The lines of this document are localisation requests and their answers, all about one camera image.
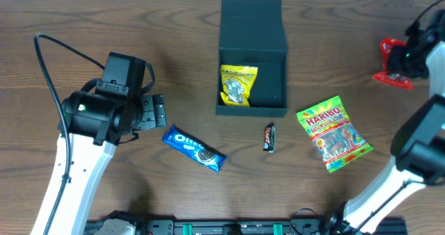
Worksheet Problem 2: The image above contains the small Mars chocolate bar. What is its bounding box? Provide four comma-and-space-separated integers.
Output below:
263, 123, 276, 153

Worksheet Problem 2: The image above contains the Haribo gummy worms bag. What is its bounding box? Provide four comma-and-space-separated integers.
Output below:
296, 96, 373, 172

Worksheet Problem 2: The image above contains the black gift box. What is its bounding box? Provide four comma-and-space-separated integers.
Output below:
216, 0, 288, 118

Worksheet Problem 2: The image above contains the red candy bag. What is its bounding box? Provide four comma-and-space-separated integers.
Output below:
372, 38, 413, 90

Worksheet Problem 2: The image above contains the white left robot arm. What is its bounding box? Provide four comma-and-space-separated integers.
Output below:
32, 79, 166, 234

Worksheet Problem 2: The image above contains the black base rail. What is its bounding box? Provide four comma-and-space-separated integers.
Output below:
85, 209, 407, 235

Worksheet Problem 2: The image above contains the yellow snack bag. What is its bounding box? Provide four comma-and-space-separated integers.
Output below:
220, 65, 258, 107

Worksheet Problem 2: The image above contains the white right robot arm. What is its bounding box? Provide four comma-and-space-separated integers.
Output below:
320, 10, 444, 234

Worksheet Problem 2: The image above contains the blue Oreo cookie pack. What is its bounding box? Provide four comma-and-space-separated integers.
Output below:
162, 125, 226, 173

